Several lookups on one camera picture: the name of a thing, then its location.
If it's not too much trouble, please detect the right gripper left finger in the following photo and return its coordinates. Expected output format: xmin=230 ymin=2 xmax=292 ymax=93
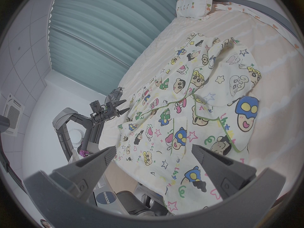
xmin=50 ymin=146 xmax=117 ymax=201

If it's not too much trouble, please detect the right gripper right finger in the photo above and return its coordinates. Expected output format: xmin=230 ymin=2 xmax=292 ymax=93
xmin=192 ymin=144 xmax=257 ymax=200

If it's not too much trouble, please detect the white printed pillow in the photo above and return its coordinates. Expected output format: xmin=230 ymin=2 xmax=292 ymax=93
xmin=176 ymin=0 xmax=213 ymax=21

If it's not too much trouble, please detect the blue-green curtain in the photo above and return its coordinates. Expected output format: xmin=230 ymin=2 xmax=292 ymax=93
xmin=47 ymin=0 xmax=183 ymax=97

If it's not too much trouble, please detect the grey garment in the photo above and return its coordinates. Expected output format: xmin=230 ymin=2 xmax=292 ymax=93
xmin=106 ymin=87 xmax=125 ymax=104

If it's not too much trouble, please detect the white printed pyjama top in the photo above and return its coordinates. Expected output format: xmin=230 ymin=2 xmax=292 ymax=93
xmin=114 ymin=32 xmax=262 ymax=216

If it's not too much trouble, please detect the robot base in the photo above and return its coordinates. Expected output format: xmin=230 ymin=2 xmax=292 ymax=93
xmin=93 ymin=168 xmax=177 ymax=217

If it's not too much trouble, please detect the ceiling air conditioner vent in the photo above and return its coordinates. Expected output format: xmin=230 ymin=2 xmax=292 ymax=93
xmin=2 ymin=94 xmax=25 ymax=136

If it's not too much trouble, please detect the bed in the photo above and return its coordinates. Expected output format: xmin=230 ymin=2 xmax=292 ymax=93
xmin=98 ymin=0 xmax=304 ymax=209

